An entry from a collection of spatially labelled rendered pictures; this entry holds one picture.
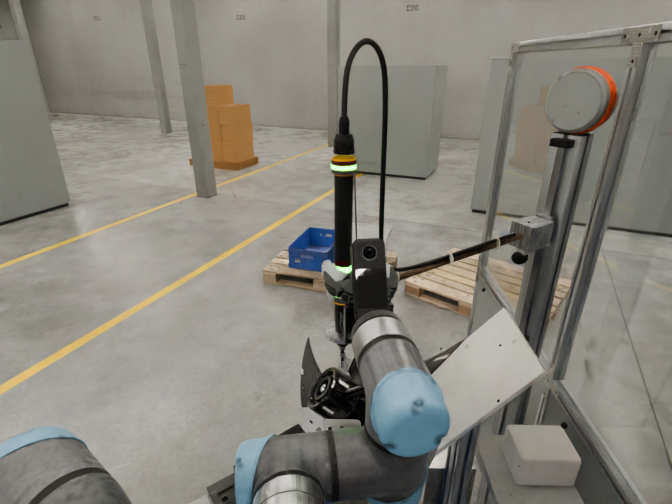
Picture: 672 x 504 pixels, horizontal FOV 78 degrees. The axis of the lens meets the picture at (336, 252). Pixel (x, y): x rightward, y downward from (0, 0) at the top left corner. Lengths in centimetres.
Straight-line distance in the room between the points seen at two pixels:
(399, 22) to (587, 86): 1220
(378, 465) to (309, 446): 8
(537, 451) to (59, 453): 116
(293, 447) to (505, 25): 1254
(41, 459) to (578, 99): 126
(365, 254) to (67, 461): 46
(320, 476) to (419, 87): 755
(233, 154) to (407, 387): 864
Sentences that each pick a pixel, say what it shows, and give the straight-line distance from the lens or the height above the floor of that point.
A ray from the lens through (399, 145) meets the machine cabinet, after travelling 804.
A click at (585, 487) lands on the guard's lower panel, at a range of 156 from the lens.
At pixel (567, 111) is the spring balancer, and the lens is 125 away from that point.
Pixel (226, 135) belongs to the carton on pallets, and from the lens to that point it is 903.
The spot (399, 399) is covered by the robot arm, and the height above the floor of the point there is 167.
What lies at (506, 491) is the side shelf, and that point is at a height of 86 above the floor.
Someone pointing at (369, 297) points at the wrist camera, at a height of 168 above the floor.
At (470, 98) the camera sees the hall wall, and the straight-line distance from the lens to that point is 1287.
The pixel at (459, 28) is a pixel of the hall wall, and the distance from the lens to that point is 1294.
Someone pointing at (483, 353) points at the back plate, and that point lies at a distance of 118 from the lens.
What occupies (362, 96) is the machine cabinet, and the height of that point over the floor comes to 143.
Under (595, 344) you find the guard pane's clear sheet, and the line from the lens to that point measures 143.
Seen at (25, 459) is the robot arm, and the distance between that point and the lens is 71.
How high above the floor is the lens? 196
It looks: 24 degrees down
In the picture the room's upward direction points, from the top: straight up
